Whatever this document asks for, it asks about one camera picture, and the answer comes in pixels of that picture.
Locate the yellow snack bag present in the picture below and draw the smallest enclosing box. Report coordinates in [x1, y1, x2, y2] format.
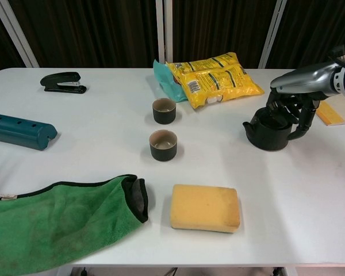
[165, 51, 265, 110]

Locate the teal plastic tube with holes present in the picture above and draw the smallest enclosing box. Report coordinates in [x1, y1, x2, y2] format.
[0, 112, 58, 151]

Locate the yellow and white book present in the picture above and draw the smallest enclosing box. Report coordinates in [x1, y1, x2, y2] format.
[315, 94, 345, 127]

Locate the yellow sponge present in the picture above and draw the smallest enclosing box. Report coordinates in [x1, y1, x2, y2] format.
[170, 183, 242, 233]

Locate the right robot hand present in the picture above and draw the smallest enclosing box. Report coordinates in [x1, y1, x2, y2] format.
[266, 59, 342, 141]

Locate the green cloth with black trim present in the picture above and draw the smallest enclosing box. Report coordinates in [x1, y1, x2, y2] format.
[0, 174, 149, 276]

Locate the teal plastic bag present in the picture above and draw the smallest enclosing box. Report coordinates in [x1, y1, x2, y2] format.
[152, 59, 189, 103]

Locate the black stapler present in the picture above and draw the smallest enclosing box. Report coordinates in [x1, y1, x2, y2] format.
[40, 71, 87, 94]

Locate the dark ceramic cup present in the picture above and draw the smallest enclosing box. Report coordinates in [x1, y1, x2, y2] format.
[152, 97, 177, 125]
[148, 129, 178, 162]

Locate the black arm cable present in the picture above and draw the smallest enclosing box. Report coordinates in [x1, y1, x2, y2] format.
[327, 45, 345, 72]

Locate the black teapot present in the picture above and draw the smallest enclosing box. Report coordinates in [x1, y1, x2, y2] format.
[242, 108, 294, 152]

